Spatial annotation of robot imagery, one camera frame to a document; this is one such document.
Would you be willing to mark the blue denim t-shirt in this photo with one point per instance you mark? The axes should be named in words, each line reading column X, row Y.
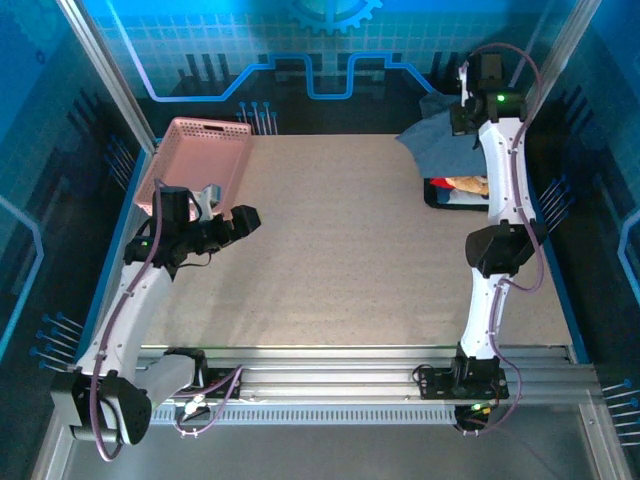
column 440, row 150

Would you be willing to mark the pink plastic basket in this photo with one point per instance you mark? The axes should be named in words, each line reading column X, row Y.
column 200, row 160

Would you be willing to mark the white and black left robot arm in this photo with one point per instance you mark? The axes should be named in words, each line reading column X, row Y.
column 125, row 310

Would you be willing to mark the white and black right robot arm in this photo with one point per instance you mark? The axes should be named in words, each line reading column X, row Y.
column 505, row 175

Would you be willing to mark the grey metal tray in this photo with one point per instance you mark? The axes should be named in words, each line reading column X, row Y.
column 325, row 450

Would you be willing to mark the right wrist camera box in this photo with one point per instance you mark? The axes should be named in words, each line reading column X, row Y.
column 465, row 80

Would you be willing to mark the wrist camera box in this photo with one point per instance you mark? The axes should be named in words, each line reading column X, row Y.
column 212, row 197
column 465, row 80

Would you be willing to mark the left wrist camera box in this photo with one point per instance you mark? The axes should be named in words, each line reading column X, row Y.
column 212, row 197

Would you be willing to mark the aluminium frame post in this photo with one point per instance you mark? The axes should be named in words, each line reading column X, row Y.
column 550, row 75
column 111, row 75

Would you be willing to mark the aluminium side rail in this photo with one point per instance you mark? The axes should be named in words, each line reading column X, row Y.
column 149, row 162

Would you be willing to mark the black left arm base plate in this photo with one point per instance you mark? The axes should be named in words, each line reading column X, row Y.
column 225, row 385

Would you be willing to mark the aluminium frame rail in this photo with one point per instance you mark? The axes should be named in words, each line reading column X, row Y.
column 325, row 375

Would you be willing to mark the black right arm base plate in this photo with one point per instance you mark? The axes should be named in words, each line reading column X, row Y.
column 435, row 385

